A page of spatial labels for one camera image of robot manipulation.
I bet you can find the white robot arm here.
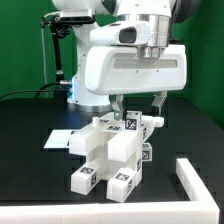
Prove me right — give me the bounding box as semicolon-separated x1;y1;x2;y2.
52;0;200;119

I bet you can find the white tagged cube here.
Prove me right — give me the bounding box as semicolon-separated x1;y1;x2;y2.
142;143;153;162
124;111;142;131

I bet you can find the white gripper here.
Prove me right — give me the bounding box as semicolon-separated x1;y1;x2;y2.
85;45;187;121

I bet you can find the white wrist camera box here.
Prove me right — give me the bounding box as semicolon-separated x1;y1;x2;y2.
90;21;151;46

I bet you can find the grey mounted camera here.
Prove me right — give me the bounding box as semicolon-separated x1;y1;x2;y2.
59;9;93;24

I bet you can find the white U-shaped fence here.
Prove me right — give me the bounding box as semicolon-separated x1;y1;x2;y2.
0;158;220;224

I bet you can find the black cable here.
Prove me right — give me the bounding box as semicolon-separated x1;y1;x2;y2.
0;81;64;102

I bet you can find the white chair back frame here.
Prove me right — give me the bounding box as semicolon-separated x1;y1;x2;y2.
69;113;164;162

